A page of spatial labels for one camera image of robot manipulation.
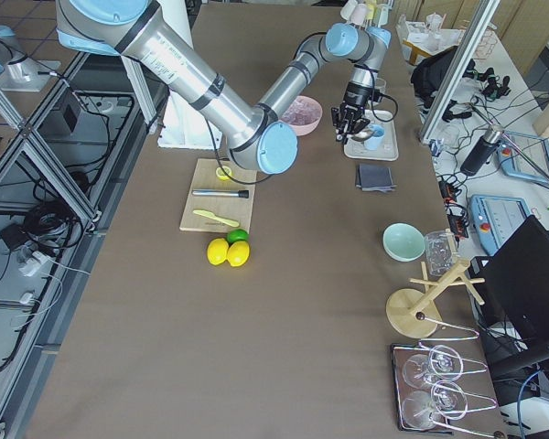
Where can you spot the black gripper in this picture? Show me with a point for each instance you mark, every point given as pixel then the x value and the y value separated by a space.
pixel 356 95

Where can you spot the steel ice scoop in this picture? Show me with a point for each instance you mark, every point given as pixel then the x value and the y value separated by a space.
pixel 363 135

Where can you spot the pink bowl of ice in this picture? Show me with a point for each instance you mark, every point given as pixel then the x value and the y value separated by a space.
pixel 303 115

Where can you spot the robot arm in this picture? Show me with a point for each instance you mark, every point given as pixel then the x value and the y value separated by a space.
pixel 242 67

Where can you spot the blue plastic cup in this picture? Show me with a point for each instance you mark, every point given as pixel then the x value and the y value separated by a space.
pixel 376 140

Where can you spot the pink cup on rack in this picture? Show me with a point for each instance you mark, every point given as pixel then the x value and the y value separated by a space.
pixel 354 12

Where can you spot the white cup on rack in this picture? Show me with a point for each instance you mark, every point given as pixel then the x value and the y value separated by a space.
pixel 381 15

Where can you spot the white cup rack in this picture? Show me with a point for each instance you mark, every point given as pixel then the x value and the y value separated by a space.
pixel 371 4

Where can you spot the cream serving tray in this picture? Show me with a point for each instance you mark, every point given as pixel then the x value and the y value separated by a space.
pixel 385 150

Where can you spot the clear wine glass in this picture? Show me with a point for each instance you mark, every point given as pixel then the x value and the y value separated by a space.
pixel 380 88

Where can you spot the grey folded cloth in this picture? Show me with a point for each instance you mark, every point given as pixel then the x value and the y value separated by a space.
pixel 371 178

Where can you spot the steel muddler black tip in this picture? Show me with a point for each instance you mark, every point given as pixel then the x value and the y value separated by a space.
pixel 220 193

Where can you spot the green ceramic bowl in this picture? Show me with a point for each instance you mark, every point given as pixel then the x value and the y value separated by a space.
pixel 403 242

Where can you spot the half lemon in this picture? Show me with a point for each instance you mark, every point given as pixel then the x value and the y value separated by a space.
pixel 223 173

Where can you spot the black water bottle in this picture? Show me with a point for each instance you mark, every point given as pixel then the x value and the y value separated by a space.
pixel 482 150

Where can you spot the wooden cutting board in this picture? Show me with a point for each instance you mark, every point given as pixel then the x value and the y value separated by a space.
pixel 231 208

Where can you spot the green lime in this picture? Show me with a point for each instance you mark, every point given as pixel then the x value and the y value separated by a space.
pixel 237 235

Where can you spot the yellow plastic knife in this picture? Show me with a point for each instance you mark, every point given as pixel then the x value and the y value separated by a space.
pixel 212 216

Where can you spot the yellow lemon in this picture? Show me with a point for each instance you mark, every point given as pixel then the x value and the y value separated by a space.
pixel 238 253
pixel 217 251

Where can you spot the blue teach pendant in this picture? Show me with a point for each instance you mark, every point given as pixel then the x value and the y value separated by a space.
pixel 496 218
pixel 524 156

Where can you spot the wooden mug tree stand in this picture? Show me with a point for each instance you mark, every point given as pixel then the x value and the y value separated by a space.
pixel 414 314

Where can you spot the black computer monitor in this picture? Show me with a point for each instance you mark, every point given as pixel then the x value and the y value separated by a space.
pixel 517 283

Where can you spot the upside wine glass upper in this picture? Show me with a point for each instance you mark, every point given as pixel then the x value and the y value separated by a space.
pixel 432 366

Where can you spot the upside wine glass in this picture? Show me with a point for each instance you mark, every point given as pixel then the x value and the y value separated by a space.
pixel 432 402
pixel 432 366

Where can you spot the black glass tray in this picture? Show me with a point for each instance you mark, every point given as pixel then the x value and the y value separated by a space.
pixel 399 354

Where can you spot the upside wine glass lower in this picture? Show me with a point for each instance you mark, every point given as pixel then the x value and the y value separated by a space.
pixel 432 402

